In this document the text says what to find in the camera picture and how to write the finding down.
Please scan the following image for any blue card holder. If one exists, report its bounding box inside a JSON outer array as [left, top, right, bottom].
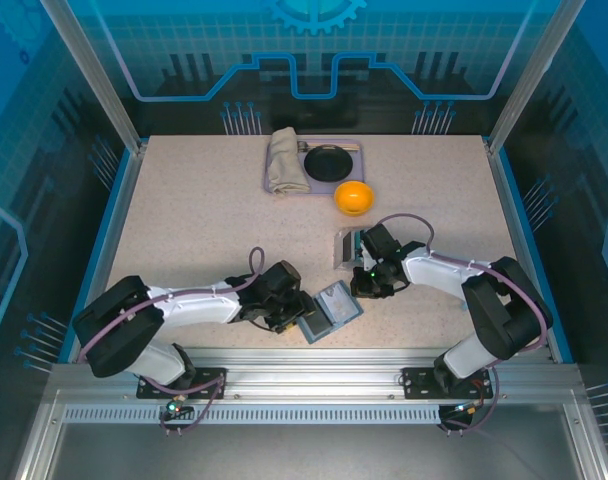
[[296, 281, 365, 346]]

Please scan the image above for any black card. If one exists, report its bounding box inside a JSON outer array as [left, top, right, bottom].
[[303, 313, 335, 344]]

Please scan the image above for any white grey numbered card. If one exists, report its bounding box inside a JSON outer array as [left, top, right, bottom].
[[317, 286, 356, 324]]

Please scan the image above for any teal striped box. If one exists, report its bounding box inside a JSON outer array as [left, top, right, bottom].
[[332, 227, 368, 272]]

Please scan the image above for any yellow bowl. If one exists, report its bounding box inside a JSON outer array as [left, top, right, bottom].
[[333, 180, 376, 217]]

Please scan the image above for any lavender tray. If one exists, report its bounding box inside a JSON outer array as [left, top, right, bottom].
[[262, 137, 368, 197]]

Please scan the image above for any black round plate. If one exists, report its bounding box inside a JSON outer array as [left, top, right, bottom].
[[303, 144, 354, 183]]

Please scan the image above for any small LED circuit board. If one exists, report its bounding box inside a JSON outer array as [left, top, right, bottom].
[[451, 397, 487, 419], [166, 396, 194, 420]]

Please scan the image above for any beige folded cloth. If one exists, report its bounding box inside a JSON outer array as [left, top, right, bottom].
[[267, 126, 311, 195]]

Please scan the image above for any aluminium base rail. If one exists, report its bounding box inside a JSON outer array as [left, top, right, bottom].
[[48, 347, 580, 406]]

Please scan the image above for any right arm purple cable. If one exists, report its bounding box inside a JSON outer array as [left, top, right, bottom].
[[376, 212, 555, 437]]

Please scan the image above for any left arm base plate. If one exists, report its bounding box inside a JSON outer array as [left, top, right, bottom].
[[136, 367, 229, 401]]

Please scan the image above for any slotted cable duct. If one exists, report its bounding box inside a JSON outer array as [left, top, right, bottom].
[[61, 405, 443, 424]]

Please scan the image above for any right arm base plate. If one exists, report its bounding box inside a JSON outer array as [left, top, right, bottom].
[[401, 366, 494, 401]]

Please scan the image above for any aluminium side rail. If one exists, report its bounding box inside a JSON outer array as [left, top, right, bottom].
[[485, 144, 563, 364], [66, 144, 148, 364]]

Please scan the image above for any aluminium corner post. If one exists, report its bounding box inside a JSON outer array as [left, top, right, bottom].
[[37, 0, 149, 157], [485, 0, 589, 157]]

